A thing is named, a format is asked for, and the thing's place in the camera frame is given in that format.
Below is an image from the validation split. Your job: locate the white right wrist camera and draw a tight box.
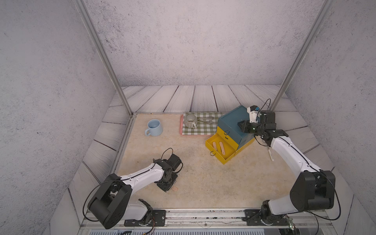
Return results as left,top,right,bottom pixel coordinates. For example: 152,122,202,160
247,105,259,123

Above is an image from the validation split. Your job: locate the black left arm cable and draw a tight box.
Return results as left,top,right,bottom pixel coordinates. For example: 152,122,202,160
82,180,118,222

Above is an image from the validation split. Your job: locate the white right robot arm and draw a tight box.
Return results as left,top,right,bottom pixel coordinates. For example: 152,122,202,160
238,105,338,220

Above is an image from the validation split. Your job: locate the grey aluminium corner post right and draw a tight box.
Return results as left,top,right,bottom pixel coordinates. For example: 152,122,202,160
268,0,335,111

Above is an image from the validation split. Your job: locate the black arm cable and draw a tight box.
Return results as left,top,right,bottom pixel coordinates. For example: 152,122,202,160
82,180,118,222
305,171,342,235

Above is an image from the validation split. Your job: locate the aluminium front rail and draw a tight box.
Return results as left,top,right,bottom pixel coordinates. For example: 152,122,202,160
78,208,337,235

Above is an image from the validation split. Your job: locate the light blue ceramic mug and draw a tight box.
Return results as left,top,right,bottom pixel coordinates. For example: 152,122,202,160
145,119,163,137

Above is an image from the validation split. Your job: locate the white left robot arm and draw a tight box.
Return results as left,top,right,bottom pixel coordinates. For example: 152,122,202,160
85,154,184,229

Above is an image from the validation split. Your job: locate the green checkered cloth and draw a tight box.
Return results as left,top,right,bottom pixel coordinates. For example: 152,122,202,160
183,112,225,136

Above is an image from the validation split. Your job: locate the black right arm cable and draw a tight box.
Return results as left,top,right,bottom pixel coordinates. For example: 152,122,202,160
305,171,342,235

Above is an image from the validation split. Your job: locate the pink plastic tray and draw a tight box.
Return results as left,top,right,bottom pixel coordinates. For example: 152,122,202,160
179,114,184,135

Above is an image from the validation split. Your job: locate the grey aluminium corner post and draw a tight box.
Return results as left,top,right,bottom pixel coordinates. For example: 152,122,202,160
268,0,335,111
73,0,133,116

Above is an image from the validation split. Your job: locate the teal drawer cabinet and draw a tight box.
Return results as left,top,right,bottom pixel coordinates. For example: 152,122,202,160
217,105,254,146

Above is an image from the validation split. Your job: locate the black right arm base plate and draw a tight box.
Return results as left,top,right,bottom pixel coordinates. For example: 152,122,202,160
242,209,289,226

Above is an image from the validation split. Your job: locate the grey aluminium corner post left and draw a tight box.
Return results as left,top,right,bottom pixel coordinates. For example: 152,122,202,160
73,0,133,116

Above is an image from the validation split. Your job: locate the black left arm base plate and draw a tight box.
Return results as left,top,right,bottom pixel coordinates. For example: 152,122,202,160
124,210,166,227

